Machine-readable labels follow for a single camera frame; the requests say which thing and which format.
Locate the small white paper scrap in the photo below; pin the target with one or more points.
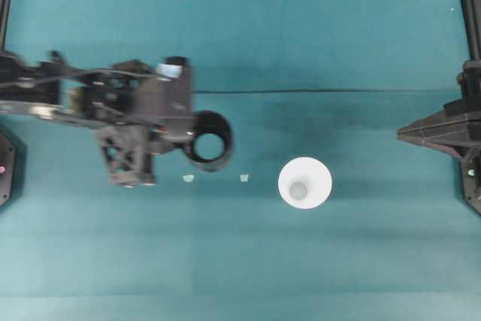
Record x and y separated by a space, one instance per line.
188 178
244 177

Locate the blue-green table cloth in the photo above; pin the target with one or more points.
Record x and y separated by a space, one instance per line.
240 261

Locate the black aluminium frame rail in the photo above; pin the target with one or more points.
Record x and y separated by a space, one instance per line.
5 13
471 16

